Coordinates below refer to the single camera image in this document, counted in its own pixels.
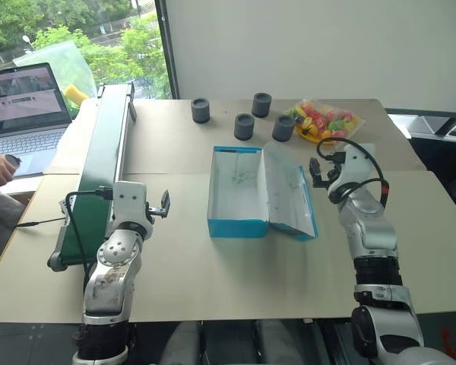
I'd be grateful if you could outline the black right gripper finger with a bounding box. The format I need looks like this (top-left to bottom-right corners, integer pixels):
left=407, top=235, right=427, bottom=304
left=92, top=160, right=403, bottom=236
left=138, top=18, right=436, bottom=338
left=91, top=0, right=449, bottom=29
left=309, top=157, right=324, bottom=189

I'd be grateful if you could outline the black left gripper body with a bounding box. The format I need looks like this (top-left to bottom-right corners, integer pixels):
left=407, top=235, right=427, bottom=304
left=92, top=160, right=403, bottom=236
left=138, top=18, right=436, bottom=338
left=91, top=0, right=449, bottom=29
left=146, top=204, right=163, bottom=226

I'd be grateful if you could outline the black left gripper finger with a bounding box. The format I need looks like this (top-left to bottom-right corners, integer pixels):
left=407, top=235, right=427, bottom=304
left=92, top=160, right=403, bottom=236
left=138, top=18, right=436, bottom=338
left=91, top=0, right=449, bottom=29
left=160, top=189, right=172, bottom=220

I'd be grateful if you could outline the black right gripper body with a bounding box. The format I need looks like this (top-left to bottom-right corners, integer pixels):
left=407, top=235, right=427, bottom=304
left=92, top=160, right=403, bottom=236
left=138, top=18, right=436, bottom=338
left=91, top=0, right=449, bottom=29
left=321, top=163, right=343, bottom=191

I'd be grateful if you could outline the blue white box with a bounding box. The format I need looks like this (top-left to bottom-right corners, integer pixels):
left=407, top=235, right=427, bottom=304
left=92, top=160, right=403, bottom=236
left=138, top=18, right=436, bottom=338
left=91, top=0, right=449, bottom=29
left=206, top=141, right=320, bottom=242

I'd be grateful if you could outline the green conveyor belt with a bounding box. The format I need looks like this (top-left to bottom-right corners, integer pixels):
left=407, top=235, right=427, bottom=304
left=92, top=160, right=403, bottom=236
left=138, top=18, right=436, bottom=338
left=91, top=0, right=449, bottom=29
left=46, top=81, right=138, bottom=273

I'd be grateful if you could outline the clear bag of toy fruit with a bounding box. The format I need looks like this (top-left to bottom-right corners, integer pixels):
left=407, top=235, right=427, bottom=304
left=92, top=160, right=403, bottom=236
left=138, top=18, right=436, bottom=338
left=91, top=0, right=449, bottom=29
left=283, top=98, right=366, bottom=145

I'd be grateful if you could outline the dark grey cylinder cup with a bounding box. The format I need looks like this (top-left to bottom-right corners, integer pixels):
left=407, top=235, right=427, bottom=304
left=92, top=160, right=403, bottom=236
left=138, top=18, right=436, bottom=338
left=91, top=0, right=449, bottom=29
left=190, top=97, right=211, bottom=125
left=233, top=113, right=256, bottom=142
left=271, top=114, right=297, bottom=143
left=251, top=91, right=273, bottom=119

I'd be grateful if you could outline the dark rounded shape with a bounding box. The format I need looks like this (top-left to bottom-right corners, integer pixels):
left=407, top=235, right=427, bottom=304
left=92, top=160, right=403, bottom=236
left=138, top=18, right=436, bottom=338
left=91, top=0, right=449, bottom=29
left=158, top=319, right=207, bottom=365

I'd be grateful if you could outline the yellow sponge block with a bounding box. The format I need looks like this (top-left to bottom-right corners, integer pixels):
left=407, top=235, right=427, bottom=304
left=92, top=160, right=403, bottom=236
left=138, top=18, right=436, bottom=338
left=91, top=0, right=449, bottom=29
left=63, top=84, right=90, bottom=108

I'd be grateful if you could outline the grey open laptop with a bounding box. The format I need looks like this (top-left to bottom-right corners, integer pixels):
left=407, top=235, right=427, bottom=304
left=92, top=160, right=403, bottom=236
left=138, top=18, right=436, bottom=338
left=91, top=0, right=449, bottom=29
left=0, top=62, right=74, bottom=179

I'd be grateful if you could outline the green translucent plastic bag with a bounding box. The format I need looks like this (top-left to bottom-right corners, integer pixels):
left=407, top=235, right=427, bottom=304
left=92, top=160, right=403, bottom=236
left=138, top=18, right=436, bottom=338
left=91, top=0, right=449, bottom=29
left=12, top=40, right=99, bottom=100

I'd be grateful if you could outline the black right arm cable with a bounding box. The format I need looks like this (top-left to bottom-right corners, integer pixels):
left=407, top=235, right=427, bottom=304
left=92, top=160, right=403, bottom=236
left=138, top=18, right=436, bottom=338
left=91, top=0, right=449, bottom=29
left=315, top=136, right=391, bottom=208

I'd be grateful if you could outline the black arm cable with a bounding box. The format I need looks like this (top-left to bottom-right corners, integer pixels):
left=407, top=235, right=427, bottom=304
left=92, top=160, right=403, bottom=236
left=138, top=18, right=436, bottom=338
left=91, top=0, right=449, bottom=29
left=315, top=136, right=391, bottom=208
left=64, top=186, right=114, bottom=284

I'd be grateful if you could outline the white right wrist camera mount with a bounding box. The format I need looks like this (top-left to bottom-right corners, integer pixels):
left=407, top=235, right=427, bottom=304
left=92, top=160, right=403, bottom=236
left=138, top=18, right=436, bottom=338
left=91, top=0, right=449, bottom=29
left=340, top=143, right=377, bottom=192

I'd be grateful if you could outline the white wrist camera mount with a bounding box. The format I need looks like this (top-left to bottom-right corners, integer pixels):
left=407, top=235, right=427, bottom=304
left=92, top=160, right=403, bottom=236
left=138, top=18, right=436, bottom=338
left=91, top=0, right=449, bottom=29
left=340, top=143, right=377, bottom=192
left=112, top=180, right=150, bottom=229

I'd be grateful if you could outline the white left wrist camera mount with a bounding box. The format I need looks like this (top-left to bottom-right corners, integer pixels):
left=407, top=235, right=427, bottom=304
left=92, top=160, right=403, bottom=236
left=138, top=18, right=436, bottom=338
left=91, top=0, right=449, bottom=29
left=112, top=180, right=150, bottom=229

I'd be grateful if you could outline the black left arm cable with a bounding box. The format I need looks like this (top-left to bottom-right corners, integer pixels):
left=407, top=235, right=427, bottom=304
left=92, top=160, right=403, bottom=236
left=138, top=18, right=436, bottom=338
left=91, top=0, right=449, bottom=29
left=64, top=186, right=114, bottom=284

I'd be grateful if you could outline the thin black table cable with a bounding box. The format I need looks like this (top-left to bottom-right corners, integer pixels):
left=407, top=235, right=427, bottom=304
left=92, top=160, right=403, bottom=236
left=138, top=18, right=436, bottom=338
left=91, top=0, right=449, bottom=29
left=15, top=217, right=66, bottom=229

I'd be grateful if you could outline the black window frame post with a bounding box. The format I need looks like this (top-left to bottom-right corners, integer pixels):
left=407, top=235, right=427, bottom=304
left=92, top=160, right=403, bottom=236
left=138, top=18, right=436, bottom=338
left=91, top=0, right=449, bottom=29
left=154, top=0, right=181, bottom=101

